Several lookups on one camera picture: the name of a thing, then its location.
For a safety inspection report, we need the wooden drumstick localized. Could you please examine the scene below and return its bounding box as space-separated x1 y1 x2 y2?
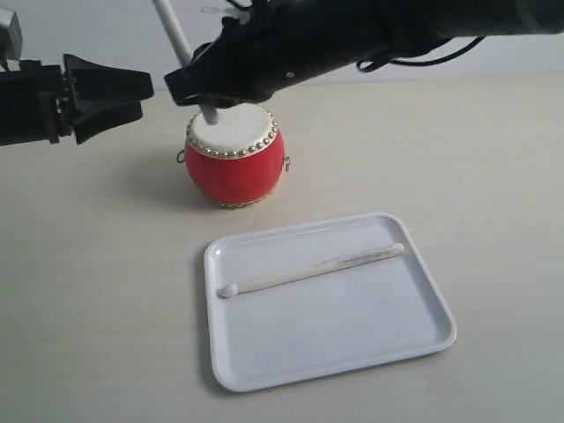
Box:
152 0 220 128
218 242 405 299

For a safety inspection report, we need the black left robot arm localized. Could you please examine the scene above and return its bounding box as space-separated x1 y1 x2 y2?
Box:
1 54 154 146

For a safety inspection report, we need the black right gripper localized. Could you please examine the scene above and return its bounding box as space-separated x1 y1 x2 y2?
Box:
164 1 388 107

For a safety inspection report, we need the small red drum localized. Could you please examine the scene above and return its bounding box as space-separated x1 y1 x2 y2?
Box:
177 104 290 207

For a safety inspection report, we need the white rectangular plastic tray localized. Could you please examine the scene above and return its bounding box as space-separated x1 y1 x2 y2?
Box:
204 212 456 392

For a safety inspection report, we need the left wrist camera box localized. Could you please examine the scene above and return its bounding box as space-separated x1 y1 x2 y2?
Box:
0 8 23 71

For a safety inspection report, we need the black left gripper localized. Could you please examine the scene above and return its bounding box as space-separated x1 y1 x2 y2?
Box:
19 54 153 145

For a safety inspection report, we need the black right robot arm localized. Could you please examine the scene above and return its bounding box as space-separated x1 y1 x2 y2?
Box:
165 1 563 108

